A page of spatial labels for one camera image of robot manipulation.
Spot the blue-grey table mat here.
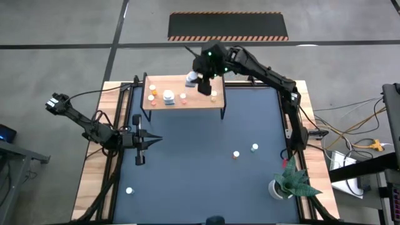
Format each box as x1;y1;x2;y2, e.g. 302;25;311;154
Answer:
112;86;301;224

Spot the grey cable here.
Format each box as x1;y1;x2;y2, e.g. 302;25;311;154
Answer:
312;96;384;113

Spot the rack device with lights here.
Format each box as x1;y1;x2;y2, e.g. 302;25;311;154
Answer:
387;182;400;225

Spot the green snake plant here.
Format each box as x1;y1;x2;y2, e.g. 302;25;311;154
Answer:
273;155;323;199

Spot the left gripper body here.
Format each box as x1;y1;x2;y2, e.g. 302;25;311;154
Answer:
120;114;146;166

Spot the grey metal desk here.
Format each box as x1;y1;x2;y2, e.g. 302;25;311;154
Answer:
0;140;51;225

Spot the wooden shelf with black frame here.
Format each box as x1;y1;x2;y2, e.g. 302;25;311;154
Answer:
139;70;228;122

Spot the dark grey equipment panel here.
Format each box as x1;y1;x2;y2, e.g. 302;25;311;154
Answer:
381;82;400;154

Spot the black aluminium table frame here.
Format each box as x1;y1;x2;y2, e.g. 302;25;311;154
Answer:
71;74;341;225

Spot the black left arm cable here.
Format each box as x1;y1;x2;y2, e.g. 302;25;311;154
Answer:
64;83;135;103

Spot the yellow power splitter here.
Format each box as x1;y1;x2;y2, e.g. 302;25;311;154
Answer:
364;139;384;153

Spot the black device with blue light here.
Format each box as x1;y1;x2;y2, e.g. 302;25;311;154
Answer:
0;124;17;144

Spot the white round plant pot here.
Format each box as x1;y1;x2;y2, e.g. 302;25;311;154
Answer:
267;179;293;201

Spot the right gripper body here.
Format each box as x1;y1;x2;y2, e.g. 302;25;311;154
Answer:
192;39;231;96

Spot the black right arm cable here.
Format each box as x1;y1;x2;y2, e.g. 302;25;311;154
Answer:
183;45;203;60

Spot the white sheet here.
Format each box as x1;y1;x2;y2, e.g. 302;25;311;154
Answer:
329;151;365;199

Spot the black desk beam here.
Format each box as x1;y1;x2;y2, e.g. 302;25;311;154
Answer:
328;152;400;183

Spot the orange cable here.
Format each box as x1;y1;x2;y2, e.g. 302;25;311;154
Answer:
324;106;388;149

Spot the large white medicine bottle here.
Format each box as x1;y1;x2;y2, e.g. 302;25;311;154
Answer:
184;71;199;88
162;89;176;106

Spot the black rounded object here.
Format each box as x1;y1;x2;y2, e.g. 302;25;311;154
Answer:
206;215;226;225

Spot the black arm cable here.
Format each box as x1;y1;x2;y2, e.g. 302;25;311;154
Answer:
183;45;203;60
64;83;135;103

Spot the black hazard-striped floor mat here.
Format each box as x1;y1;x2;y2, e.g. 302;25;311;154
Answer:
167;11;289;42

